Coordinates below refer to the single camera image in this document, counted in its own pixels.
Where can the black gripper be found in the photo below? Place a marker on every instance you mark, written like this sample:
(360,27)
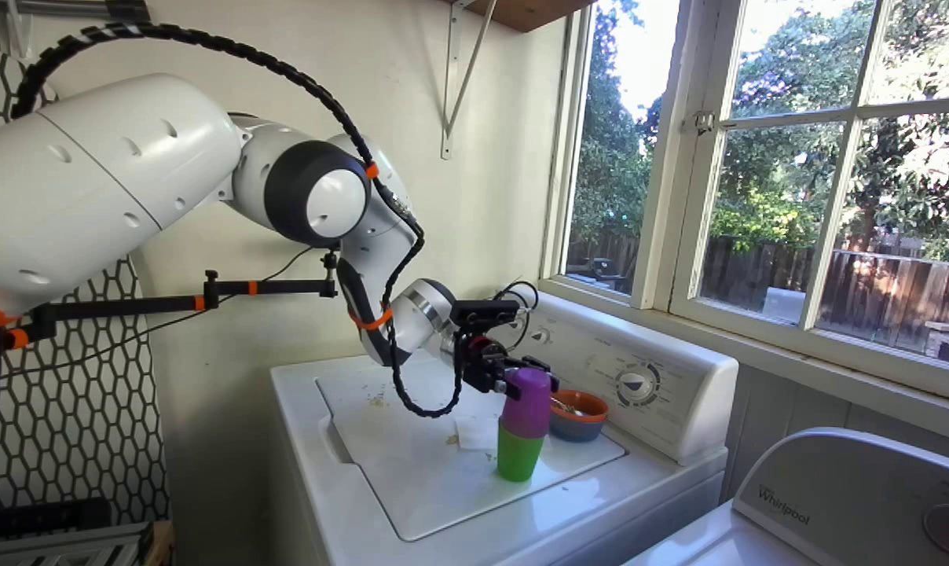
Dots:
(485,363)

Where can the purple plastic cup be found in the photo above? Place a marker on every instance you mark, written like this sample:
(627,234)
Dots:
(526,409)

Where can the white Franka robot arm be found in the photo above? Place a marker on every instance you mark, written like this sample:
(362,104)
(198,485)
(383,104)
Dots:
(98,177)

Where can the green plastic cup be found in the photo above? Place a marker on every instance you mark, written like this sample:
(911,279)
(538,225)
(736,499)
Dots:
(521,457)

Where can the orange bowl with blue base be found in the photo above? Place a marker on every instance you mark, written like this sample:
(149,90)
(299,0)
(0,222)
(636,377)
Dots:
(581,414)

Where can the white washer control knob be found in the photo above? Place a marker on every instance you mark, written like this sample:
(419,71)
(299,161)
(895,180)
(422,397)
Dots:
(639,383)

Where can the white Amana washing machine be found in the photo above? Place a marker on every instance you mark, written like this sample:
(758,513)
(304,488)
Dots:
(392,490)

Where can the wooden shelf board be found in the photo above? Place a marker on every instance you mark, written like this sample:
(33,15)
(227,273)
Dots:
(526,10)

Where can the brown wooden garden fence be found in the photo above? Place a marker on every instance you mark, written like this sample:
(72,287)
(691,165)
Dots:
(884,293)

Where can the hexagon patterned ironing board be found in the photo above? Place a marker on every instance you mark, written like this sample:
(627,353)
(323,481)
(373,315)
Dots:
(78,418)

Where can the white slatted rack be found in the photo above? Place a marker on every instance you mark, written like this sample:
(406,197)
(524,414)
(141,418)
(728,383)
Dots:
(66,550)

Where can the black long flat object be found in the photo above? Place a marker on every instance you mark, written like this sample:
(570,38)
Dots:
(37,521)

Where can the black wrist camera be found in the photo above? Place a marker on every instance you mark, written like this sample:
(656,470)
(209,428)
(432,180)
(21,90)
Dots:
(485,311)

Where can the white window frame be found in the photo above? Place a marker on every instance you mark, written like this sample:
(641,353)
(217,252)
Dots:
(684,207)

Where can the white metal shelf bracket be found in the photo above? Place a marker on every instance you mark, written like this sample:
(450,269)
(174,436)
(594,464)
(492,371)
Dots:
(450,95)

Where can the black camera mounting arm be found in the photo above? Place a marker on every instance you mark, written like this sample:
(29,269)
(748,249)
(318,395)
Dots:
(131,305)

